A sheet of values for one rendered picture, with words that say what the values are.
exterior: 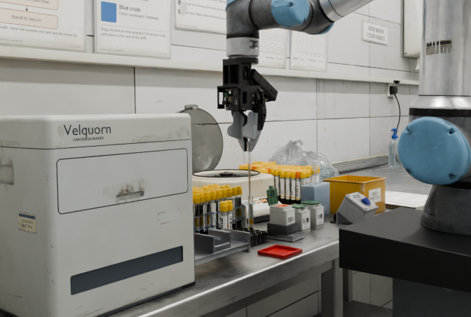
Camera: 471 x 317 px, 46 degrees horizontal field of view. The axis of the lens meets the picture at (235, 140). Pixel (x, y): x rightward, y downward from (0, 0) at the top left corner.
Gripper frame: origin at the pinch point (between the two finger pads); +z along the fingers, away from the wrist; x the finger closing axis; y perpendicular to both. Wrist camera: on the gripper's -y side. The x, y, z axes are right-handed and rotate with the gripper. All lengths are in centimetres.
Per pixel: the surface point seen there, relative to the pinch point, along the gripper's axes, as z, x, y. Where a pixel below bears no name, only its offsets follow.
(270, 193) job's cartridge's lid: 11.5, 2.2, -5.4
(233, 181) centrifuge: 10.9, -16.0, -13.5
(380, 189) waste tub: 15, 10, -48
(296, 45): -35, -49, -96
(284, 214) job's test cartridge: 16.0, 6.9, -4.3
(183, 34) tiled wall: -33, -51, -31
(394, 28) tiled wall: -53, -49, -196
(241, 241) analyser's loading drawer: 18.0, 9.9, 15.7
